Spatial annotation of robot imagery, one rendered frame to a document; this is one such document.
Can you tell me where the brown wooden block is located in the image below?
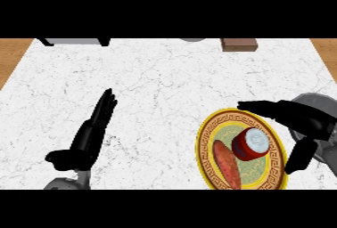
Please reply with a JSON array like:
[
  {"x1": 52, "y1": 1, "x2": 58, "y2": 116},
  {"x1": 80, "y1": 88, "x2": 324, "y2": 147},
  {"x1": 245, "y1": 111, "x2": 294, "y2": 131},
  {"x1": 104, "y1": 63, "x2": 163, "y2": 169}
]
[{"x1": 220, "y1": 38, "x2": 259, "y2": 53}]

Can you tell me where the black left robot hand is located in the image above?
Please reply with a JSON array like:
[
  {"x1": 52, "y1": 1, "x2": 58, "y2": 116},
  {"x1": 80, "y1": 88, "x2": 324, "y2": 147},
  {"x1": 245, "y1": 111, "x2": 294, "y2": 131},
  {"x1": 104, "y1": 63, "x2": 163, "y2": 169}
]
[{"x1": 44, "y1": 87, "x2": 118, "y2": 172}]

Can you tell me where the orange sweet potato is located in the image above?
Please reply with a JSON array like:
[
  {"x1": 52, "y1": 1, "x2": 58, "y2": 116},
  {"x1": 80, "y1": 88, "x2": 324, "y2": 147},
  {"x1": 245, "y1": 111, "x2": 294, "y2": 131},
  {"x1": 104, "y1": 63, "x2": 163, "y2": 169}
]
[{"x1": 211, "y1": 140, "x2": 244, "y2": 191}]

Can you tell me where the grey appliance with black legs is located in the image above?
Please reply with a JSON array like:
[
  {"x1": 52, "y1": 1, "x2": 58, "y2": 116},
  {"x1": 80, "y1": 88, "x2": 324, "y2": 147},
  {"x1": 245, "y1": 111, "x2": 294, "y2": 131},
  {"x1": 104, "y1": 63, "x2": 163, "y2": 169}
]
[{"x1": 36, "y1": 38, "x2": 112, "y2": 47}]

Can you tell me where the yellow patterned plate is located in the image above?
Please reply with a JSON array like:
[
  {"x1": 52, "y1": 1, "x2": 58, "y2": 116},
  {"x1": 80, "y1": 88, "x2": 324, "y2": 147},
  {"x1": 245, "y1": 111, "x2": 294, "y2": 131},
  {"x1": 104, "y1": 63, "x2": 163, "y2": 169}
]
[{"x1": 195, "y1": 108, "x2": 290, "y2": 191}]

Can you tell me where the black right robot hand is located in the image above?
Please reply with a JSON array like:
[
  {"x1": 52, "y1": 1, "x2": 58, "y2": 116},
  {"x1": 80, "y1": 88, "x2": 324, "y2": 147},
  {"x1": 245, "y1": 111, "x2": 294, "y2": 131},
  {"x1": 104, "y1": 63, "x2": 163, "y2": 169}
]
[{"x1": 235, "y1": 100, "x2": 337, "y2": 175}]

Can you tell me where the red can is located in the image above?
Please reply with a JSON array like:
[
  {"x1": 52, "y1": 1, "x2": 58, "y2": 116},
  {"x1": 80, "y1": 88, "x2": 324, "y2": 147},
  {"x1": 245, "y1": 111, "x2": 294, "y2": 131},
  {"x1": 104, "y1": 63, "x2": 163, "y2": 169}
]
[{"x1": 231, "y1": 127, "x2": 271, "y2": 162}]

